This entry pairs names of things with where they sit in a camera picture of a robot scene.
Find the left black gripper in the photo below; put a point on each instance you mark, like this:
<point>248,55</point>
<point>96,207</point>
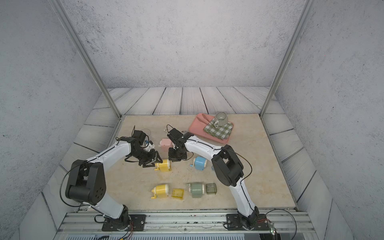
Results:
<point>153,158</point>

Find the ribbed grey cup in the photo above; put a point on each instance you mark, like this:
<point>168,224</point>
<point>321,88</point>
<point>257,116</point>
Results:
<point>220,119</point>

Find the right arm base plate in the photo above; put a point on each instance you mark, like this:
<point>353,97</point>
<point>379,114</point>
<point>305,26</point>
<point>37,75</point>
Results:
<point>237,222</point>

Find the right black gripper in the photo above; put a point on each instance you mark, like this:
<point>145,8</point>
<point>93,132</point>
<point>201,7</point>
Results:
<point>170,158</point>

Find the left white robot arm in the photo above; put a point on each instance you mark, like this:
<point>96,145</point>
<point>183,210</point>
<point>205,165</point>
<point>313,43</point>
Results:
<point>87,178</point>

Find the pink pencil sharpener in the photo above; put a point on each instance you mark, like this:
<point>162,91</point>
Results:
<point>165,144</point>

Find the clear glass cup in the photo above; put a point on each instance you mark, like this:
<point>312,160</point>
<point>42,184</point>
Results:
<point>147,131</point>

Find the yellow tray front row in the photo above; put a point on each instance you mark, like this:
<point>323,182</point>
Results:
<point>178,194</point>

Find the pink serving tray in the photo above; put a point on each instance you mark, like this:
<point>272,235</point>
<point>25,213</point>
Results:
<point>198,124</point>

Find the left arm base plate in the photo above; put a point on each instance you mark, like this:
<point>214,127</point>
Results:
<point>135,222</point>

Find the green pencil sharpener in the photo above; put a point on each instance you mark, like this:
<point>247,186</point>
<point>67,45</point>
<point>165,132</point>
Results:
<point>197,190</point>

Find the green checkered cloth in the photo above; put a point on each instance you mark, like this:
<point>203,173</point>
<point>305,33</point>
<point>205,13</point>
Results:
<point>221,133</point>

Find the blue pencil sharpener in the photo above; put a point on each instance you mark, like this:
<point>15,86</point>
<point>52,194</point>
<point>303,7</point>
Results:
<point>199,163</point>

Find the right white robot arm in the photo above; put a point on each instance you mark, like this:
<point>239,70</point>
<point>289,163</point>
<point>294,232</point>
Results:
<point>227,166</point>

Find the yellow sharpener front row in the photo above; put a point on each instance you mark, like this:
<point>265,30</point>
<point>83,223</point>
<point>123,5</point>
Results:
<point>160,191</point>

